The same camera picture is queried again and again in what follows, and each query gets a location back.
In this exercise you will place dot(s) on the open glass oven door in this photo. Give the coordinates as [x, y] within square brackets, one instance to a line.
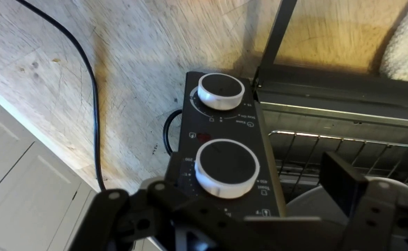
[331, 46]

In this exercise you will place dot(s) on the black toaster oven body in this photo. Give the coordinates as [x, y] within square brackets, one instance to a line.
[250, 123]

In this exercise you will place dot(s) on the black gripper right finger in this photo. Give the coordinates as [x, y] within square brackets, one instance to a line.
[377, 211]

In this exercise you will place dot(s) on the white black oven knob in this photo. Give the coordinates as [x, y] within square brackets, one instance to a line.
[220, 91]
[225, 169]

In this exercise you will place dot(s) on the white lower kitchen cabinets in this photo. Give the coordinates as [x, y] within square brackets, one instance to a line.
[42, 201]

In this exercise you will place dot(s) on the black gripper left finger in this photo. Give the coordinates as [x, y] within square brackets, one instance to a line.
[115, 221]

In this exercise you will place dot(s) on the metal oven wire rack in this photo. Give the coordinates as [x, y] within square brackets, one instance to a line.
[298, 155]

